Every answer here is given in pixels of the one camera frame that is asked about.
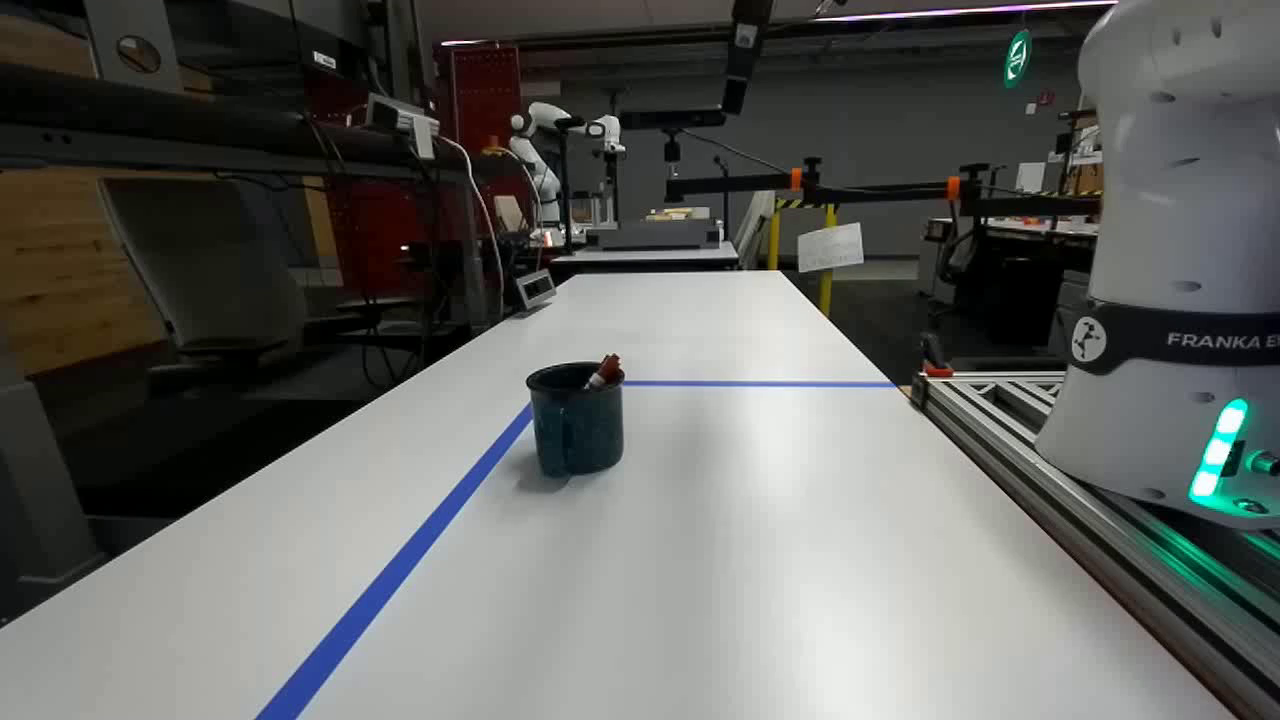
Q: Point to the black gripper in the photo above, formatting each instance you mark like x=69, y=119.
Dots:
x=749, y=24

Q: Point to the red and white marker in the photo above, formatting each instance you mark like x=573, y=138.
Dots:
x=610, y=370

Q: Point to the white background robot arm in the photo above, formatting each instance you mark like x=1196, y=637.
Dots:
x=546, y=167

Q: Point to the short black horizontal bar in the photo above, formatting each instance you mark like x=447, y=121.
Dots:
x=673, y=119

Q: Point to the black bar with orange clamps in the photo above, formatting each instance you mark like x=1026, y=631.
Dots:
x=880, y=191

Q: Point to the white paper sign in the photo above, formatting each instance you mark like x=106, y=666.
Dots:
x=828, y=248

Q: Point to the white background table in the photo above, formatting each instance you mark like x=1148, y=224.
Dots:
x=645, y=255

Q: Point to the ceiling light strip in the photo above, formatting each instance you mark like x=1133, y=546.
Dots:
x=961, y=10

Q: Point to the red cabinet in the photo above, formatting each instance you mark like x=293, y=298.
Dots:
x=477, y=94

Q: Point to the green round sign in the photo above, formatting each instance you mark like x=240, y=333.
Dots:
x=1018, y=58

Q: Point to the small grey display device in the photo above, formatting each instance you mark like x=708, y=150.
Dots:
x=534, y=290

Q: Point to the white power box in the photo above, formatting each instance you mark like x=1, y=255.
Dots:
x=406, y=127

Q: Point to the black cart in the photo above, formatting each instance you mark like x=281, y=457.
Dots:
x=1006, y=286

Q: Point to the dark teal mug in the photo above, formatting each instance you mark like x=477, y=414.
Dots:
x=578, y=424

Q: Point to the grey box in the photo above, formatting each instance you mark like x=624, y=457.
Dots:
x=215, y=267

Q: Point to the black overhead beam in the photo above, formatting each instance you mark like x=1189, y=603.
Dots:
x=175, y=127

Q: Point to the long blue tape strip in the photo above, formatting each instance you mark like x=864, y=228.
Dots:
x=401, y=567

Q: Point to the wooden panel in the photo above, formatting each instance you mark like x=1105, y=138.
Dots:
x=60, y=273

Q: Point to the short yellow post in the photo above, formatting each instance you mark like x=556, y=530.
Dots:
x=772, y=239

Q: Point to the tall yellow post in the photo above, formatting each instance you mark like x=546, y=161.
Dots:
x=828, y=260

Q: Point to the aluminium frame rail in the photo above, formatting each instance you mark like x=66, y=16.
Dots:
x=1067, y=482

